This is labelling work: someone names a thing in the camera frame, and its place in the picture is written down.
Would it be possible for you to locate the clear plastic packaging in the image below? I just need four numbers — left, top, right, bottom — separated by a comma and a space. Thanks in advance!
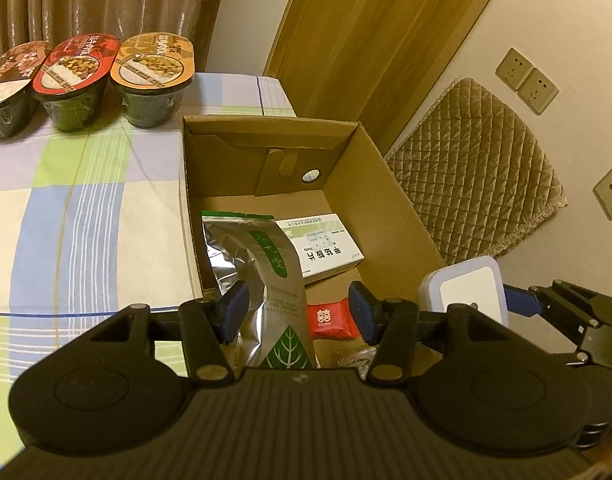
334, 347, 378, 380

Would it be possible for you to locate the red snack packet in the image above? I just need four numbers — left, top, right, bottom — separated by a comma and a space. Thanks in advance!
307, 298, 359, 340

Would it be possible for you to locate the silver green tea pouch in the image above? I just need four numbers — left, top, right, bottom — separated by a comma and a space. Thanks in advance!
202, 211, 317, 370

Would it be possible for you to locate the white square night light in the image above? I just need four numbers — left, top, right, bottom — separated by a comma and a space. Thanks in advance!
418, 256, 509, 326

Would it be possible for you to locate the white medicine box mecobalamin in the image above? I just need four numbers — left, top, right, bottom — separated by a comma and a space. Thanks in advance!
276, 214, 364, 284

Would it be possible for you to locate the checked tablecloth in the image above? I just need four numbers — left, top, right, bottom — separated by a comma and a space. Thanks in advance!
0, 73, 293, 466

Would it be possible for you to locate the quilted chair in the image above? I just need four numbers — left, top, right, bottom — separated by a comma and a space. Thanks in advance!
385, 78, 568, 264

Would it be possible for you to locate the brown cardboard box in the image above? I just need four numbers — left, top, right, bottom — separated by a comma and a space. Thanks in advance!
181, 116, 443, 370

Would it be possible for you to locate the orange-lid noodle bowl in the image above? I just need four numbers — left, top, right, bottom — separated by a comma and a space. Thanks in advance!
110, 32, 195, 129

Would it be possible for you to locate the red-lid noodle bowl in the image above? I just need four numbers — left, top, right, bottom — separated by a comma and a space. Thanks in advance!
33, 32, 120, 132

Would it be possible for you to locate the wooden door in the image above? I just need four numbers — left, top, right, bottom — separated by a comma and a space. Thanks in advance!
265, 0, 489, 152

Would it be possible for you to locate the maroon-lid noodle bowl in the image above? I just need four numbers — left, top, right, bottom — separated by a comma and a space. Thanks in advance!
0, 40, 51, 141

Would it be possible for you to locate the double wall socket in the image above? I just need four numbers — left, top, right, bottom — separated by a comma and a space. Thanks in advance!
495, 48, 559, 115

